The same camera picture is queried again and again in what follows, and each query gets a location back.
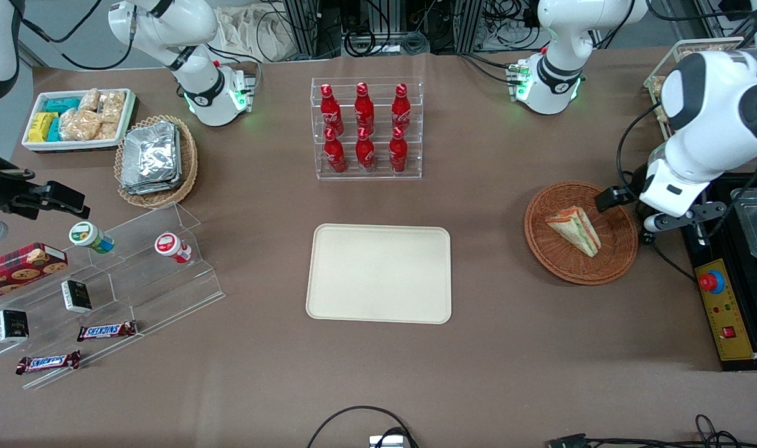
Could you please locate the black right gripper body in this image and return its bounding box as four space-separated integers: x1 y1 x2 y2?
0 148 40 220

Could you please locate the triangle sandwich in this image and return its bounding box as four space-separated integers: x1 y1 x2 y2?
545 206 602 258

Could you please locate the round brown wicker basket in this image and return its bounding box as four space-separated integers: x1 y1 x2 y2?
524 180 639 286

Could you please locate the oval tan wicker basket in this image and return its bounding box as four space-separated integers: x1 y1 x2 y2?
115 114 199 210

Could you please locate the cream plastic tray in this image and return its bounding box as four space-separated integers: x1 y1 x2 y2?
305 223 453 325

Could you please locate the green lid yogurt cup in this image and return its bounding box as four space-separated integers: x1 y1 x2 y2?
68 221 115 254

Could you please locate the yellow snack packet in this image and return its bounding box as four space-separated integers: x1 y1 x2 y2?
27 112 59 143

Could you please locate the red cookie box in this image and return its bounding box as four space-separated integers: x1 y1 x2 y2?
0 242 68 304

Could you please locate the red emergency stop button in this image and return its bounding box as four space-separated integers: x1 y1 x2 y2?
698 270 726 295

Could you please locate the stack of foil containers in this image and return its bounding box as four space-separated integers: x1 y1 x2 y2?
121 121 182 195

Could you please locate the small black box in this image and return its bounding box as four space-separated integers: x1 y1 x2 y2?
60 279 93 314
0 309 30 345

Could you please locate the white rectangular snack bin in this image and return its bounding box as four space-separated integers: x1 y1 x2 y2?
21 88 138 154

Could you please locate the red lid yogurt cup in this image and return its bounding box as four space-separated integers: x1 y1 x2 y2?
154 231 193 264

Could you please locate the clear acrylic stepped display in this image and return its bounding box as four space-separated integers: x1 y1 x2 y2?
0 202 226 391

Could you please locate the black yellow control box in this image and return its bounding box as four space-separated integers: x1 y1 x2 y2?
682 177 757 372

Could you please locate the snickers chocolate bar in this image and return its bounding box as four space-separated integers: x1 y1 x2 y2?
15 350 82 376
76 320 138 343

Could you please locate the red cola bottle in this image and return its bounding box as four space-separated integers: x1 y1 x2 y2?
388 126 410 174
324 128 348 174
319 83 344 135
390 83 412 132
355 127 377 174
354 82 376 133

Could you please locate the clear acrylic bottle rack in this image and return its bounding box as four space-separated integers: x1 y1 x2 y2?
311 77 425 182

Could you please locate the white cloth bag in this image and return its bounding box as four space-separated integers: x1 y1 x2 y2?
215 5 281 63

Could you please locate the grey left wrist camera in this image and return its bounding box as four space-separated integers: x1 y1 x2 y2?
642 200 728 233

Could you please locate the black cable with plug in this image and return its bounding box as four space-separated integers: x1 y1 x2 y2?
614 103 698 284

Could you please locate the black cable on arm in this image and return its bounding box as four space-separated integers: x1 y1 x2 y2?
17 0 138 71

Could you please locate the black cable with connector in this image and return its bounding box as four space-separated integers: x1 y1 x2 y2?
545 413 757 448

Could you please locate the aluminium frame with cables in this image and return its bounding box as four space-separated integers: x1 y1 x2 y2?
279 0 541 60

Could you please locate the black looped cable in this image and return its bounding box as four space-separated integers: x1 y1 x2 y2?
306 405 420 448

